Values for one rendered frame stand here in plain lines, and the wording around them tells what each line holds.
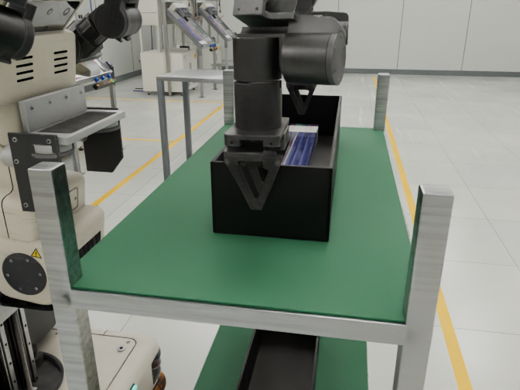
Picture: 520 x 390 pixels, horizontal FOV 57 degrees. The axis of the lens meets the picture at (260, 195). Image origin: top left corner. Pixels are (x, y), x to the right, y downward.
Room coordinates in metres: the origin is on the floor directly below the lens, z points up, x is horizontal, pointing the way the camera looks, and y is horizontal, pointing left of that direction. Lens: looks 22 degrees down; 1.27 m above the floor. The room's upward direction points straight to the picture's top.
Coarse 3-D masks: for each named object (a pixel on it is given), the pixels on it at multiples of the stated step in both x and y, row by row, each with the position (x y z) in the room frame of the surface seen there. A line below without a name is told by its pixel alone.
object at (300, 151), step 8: (296, 128) 1.11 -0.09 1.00; (304, 128) 1.11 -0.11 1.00; (312, 128) 1.11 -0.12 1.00; (296, 136) 1.04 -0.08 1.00; (304, 136) 1.04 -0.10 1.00; (312, 136) 1.04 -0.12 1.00; (296, 144) 0.98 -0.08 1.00; (304, 144) 0.98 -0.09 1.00; (312, 144) 0.98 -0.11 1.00; (288, 152) 0.92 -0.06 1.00; (296, 152) 0.92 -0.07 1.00; (304, 152) 0.92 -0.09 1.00; (312, 152) 0.96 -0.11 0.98; (288, 160) 0.86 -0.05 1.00; (296, 160) 0.86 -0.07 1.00; (304, 160) 0.86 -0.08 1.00
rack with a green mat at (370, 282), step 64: (384, 128) 1.28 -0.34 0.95; (64, 192) 0.52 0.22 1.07; (192, 192) 0.82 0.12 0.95; (384, 192) 0.82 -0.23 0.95; (448, 192) 0.43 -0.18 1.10; (64, 256) 0.50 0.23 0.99; (128, 256) 0.58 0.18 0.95; (192, 256) 0.58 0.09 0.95; (256, 256) 0.58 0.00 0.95; (320, 256) 0.58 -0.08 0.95; (384, 256) 0.58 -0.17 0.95; (64, 320) 0.50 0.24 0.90; (192, 320) 0.47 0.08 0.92; (256, 320) 0.46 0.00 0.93; (320, 320) 0.44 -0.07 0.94; (384, 320) 0.44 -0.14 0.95; (320, 384) 0.98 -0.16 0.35
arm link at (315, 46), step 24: (240, 0) 0.56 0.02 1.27; (264, 0) 0.56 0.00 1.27; (264, 24) 0.58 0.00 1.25; (288, 24) 0.56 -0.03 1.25; (312, 24) 0.55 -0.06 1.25; (336, 24) 0.54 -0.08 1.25; (288, 48) 0.54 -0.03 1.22; (312, 48) 0.53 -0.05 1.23; (336, 48) 0.52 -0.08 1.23; (288, 72) 0.54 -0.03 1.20; (312, 72) 0.53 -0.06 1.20; (336, 72) 0.53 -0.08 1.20
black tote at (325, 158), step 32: (288, 96) 1.20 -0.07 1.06; (320, 96) 1.18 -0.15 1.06; (320, 128) 1.18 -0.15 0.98; (320, 160) 0.97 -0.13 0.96; (224, 192) 0.64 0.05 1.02; (256, 192) 0.64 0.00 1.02; (288, 192) 0.63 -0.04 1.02; (320, 192) 0.62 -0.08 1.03; (224, 224) 0.65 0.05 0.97; (256, 224) 0.64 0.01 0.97; (288, 224) 0.63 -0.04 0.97; (320, 224) 0.62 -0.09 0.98
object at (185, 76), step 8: (176, 72) 3.68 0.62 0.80; (184, 72) 3.68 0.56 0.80; (192, 72) 3.68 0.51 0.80; (200, 72) 3.68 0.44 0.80; (208, 72) 3.68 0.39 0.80; (216, 72) 3.68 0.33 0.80; (160, 80) 3.46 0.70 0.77; (168, 80) 3.45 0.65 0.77; (176, 80) 3.43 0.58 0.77; (184, 80) 3.41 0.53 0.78; (192, 80) 3.39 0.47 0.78; (200, 80) 3.37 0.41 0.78; (208, 80) 3.36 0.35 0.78; (216, 80) 3.34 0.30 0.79; (160, 88) 3.47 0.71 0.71; (184, 88) 3.86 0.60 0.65; (160, 96) 3.47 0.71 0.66; (184, 96) 3.86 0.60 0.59; (160, 104) 3.47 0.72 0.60; (184, 104) 3.86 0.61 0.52; (160, 112) 3.47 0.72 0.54; (184, 112) 3.86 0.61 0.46; (160, 120) 3.47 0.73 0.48; (184, 120) 3.87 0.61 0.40; (160, 128) 3.47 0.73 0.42; (168, 144) 3.50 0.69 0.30; (168, 152) 3.49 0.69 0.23; (192, 152) 3.89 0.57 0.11; (168, 160) 3.48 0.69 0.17; (168, 168) 3.47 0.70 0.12; (168, 176) 3.46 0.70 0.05
